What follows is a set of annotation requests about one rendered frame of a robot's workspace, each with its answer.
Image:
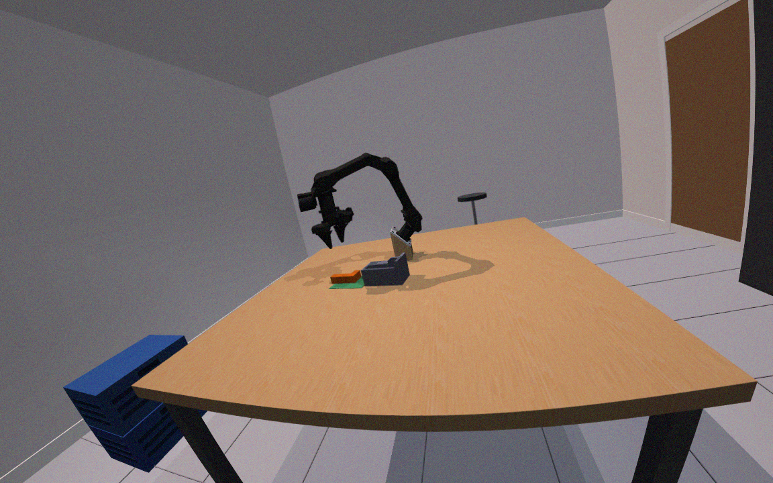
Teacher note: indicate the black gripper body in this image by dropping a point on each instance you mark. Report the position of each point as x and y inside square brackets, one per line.
[325, 225]

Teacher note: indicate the orange-brown l-shaped part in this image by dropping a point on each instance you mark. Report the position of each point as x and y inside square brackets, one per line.
[346, 278]

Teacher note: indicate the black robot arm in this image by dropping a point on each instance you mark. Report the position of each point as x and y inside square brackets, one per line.
[322, 189]

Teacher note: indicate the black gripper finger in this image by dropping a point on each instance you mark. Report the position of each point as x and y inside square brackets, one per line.
[326, 237]
[340, 231]

